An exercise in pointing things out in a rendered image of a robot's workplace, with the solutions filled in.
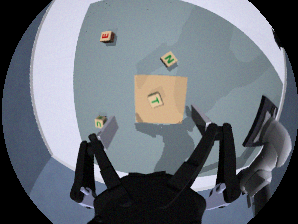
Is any tan flat mat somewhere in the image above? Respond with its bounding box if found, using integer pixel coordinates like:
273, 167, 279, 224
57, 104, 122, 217
135, 75, 188, 124

